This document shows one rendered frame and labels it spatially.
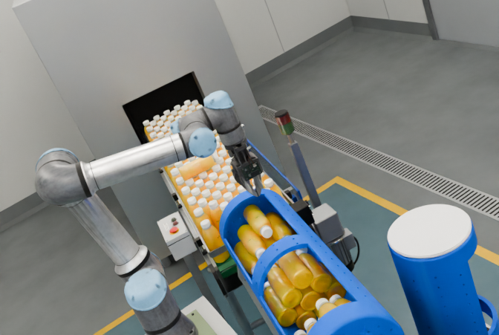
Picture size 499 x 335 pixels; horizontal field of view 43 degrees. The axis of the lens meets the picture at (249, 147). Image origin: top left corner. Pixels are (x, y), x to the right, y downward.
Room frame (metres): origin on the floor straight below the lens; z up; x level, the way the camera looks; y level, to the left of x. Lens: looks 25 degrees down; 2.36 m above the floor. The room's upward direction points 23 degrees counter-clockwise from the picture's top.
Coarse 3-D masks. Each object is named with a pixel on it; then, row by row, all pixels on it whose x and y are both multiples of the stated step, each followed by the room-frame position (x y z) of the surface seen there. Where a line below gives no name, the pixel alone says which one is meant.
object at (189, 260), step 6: (186, 258) 2.31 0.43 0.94; (192, 258) 2.32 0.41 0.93; (186, 264) 2.31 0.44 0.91; (192, 264) 2.32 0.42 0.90; (192, 270) 2.31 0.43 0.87; (198, 270) 2.32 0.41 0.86; (198, 276) 2.32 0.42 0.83; (198, 282) 2.31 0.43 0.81; (204, 282) 2.32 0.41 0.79; (204, 288) 2.32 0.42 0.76; (204, 294) 2.31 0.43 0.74; (210, 294) 2.32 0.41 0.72; (210, 300) 2.31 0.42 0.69; (216, 306) 2.32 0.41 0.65
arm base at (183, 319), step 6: (180, 312) 1.53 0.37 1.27; (180, 318) 1.51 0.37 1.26; (186, 318) 1.53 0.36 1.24; (174, 324) 1.48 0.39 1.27; (180, 324) 1.49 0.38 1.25; (186, 324) 1.51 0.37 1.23; (192, 324) 1.53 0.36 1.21; (144, 330) 1.51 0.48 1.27; (162, 330) 1.47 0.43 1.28; (168, 330) 1.47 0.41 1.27; (174, 330) 1.48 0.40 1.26; (180, 330) 1.48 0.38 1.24; (186, 330) 1.49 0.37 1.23; (192, 330) 1.51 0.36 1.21
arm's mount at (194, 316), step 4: (192, 312) 1.63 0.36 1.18; (196, 312) 1.62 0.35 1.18; (188, 316) 1.62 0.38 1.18; (192, 316) 1.61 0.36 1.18; (196, 316) 1.60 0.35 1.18; (200, 316) 1.59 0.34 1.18; (192, 320) 1.59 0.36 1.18; (196, 320) 1.58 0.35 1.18; (200, 320) 1.57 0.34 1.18; (204, 320) 1.56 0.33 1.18; (196, 324) 1.56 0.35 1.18; (200, 324) 1.55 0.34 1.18; (204, 324) 1.55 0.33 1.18; (208, 324) 1.54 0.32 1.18; (200, 328) 1.53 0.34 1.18; (204, 328) 1.53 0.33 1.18; (208, 328) 1.52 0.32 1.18; (200, 332) 1.52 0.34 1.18; (204, 332) 1.51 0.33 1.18; (208, 332) 1.50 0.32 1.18; (212, 332) 1.49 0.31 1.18
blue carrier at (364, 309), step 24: (264, 192) 2.08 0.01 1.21; (240, 216) 2.10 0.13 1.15; (288, 216) 1.87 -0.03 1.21; (288, 240) 1.70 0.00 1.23; (312, 240) 1.70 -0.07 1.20; (240, 264) 1.83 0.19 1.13; (264, 264) 1.66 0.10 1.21; (336, 264) 1.54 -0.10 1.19; (360, 288) 1.41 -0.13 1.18; (336, 312) 1.30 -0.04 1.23; (360, 312) 1.28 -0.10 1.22; (384, 312) 1.30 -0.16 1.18
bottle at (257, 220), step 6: (252, 204) 2.10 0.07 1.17; (246, 210) 2.08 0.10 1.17; (252, 210) 2.05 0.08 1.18; (258, 210) 2.05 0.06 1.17; (246, 216) 2.06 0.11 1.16; (252, 216) 2.01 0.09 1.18; (258, 216) 1.99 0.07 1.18; (264, 216) 1.99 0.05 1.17; (252, 222) 1.99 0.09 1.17; (258, 222) 1.96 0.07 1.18; (264, 222) 1.95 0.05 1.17; (252, 228) 1.98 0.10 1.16; (258, 228) 1.95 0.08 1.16; (258, 234) 1.95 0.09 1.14
